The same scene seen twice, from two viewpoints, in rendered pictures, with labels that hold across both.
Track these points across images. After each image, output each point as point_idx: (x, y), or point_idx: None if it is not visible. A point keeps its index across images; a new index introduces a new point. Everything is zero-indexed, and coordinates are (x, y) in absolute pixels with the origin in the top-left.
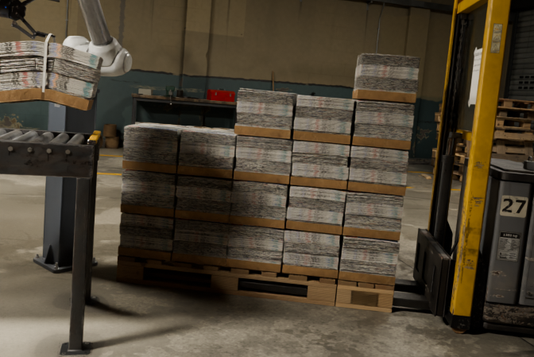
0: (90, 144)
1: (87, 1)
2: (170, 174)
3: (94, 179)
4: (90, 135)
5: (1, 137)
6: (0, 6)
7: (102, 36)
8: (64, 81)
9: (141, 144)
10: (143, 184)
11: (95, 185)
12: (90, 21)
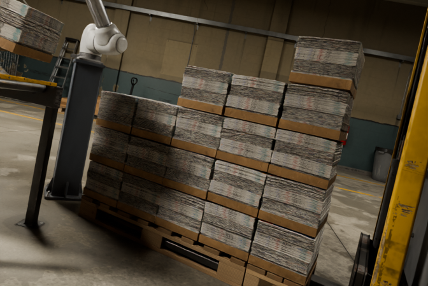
0: None
1: None
2: (126, 134)
3: (49, 123)
4: (51, 86)
5: None
6: None
7: (100, 20)
8: (0, 25)
9: (110, 106)
10: (106, 139)
11: (49, 128)
12: (89, 6)
